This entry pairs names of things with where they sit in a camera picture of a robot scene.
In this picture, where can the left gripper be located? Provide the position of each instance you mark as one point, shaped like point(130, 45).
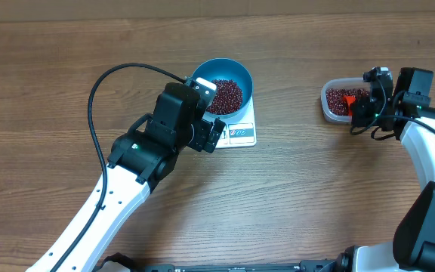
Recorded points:
point(205, 128)

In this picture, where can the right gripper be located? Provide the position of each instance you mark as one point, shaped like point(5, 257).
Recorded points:
point(360, 110)

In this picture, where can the red scoop with blue handle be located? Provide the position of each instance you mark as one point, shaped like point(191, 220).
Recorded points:
point(349, 101)

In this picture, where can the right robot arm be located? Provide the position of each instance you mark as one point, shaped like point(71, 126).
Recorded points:
point(402, 110)

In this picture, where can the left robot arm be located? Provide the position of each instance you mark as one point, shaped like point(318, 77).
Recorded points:
point(138, 161)

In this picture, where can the white digital kitchen scale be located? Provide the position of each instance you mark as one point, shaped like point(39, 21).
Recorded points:
point(240, 129)

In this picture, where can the red beans in bowl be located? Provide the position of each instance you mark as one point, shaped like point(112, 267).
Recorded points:
point(228, 98)

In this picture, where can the blue plastic bowl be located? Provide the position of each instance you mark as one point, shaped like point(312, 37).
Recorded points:
point(225, 68)

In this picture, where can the clear plastic container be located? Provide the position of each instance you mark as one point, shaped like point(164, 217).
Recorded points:
point(344, 83)

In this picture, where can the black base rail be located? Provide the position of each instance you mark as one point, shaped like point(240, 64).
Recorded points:
point(119, 262)

